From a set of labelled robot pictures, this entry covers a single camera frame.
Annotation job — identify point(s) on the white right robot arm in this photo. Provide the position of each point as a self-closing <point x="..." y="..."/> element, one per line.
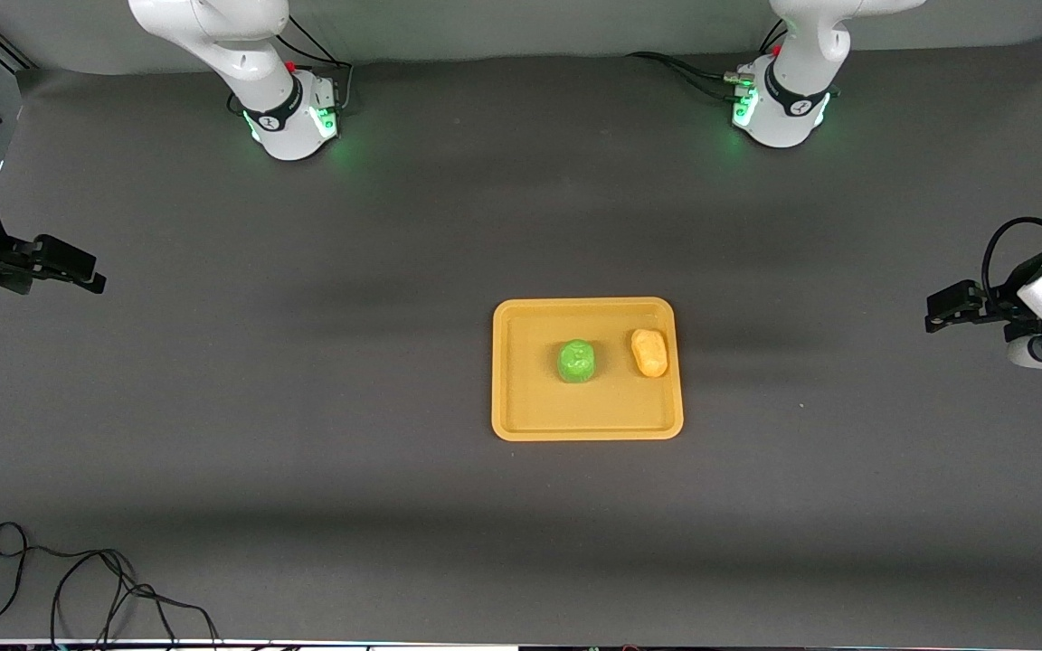
<point x="250" y="54"/>

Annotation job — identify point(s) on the green toy apple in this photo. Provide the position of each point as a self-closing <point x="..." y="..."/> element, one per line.
<point x="577" y="362"/>

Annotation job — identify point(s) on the orange plastic tray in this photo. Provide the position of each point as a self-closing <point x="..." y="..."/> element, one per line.
<point x="586" y="369"/>

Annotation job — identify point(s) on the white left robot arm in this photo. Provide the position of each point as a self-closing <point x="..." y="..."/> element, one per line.
<point x="801" y="81"/>

